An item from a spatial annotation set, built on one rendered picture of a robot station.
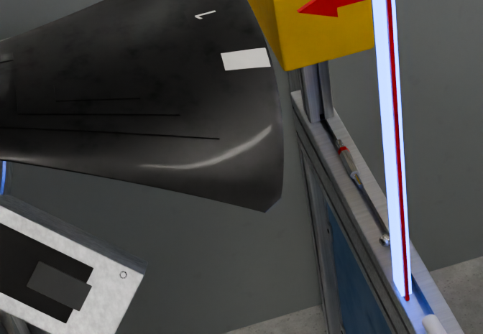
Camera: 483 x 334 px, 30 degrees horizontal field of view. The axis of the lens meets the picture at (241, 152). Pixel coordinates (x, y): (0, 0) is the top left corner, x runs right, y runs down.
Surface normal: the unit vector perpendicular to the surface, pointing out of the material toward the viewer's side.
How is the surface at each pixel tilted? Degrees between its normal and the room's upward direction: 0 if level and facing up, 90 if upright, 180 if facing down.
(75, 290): 50
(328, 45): 90
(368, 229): 0
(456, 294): 0
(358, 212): 0
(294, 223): 90
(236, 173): 29
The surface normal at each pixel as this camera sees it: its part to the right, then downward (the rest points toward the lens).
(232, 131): 0.12, -0.53
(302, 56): 0.24, 0.59
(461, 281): -0.15, -0.77
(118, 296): 0.08, -0.04
